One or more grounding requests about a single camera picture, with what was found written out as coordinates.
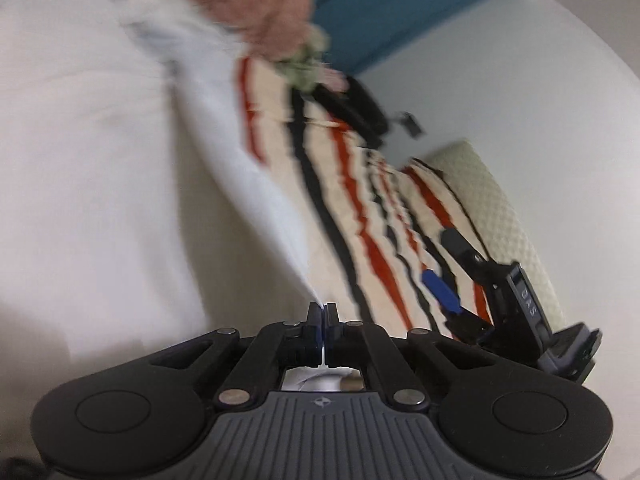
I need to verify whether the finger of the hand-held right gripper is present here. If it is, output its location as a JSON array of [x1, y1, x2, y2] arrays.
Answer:
[[421, 270, 493, 345], [440, 227, 506, 286]]

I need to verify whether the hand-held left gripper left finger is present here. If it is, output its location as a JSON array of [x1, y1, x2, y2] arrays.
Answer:
[[150, 302, 325, 408]]

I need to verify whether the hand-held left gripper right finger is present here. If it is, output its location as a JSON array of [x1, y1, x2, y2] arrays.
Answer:
[[325, 303, 496, 411]]

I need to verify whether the white shirt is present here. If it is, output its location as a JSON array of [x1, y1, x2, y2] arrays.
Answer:
[[0, 0, 328, 456]]

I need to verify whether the red black striped blanket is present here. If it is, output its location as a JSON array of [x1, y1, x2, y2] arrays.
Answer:
[[235, 55, 506, 346]]

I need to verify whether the black armchair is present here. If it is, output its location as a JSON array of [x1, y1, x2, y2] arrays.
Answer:
[[312, 77, 391, 148]]

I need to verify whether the small pink garment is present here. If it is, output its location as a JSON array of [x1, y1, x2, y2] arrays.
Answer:
[[320, 67, 348, 91]]

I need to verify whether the pale green garment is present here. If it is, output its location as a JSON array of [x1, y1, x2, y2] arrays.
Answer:
[[272, 25, 331, 92]]

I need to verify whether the blue curtain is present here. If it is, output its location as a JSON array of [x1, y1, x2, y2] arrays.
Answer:
[[307, 0, 521, 76]]

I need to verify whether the pink fluffy blanket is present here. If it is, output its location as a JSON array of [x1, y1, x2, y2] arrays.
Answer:
[[85, 0, 313, 61]]

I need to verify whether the dark wall socket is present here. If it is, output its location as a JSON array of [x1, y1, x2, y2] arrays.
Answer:
[[395, 111, 426, 138]]

